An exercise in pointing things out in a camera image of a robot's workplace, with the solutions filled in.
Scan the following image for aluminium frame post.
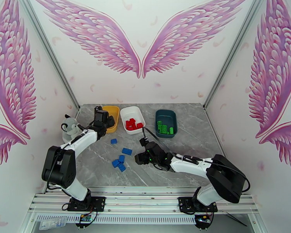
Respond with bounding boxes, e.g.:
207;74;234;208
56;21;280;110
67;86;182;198
17;0;81;110
203;0;269;110

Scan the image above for grey white husky plush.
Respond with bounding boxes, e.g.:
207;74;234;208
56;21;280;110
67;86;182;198
61;114;85;144

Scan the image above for white perforated cable duct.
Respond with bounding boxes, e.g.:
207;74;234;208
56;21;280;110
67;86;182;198
35;213;197;225

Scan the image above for dark teal plastic container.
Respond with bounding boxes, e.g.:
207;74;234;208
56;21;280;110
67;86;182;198
155;109;178;139

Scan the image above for aluminium rail base frame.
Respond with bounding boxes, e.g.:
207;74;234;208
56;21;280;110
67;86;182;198
28;186;260;215

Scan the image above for yellow plastic container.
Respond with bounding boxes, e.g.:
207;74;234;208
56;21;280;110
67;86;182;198
100;105;121;133

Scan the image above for white plastic container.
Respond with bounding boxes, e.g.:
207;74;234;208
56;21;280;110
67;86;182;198
120;106;146;135

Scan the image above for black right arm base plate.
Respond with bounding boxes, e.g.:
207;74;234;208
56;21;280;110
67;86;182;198
178;196;218;214

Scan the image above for black right camera cable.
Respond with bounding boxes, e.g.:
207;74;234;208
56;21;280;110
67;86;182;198
142;127;251;194

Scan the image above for clear plastic parts box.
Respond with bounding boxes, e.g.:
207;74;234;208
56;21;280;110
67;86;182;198
39;216;67;230

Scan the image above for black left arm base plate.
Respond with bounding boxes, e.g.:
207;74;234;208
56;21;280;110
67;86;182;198
67;196;106;213

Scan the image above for black tweezers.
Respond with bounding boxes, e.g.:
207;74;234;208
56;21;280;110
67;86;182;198
226;211;248;227

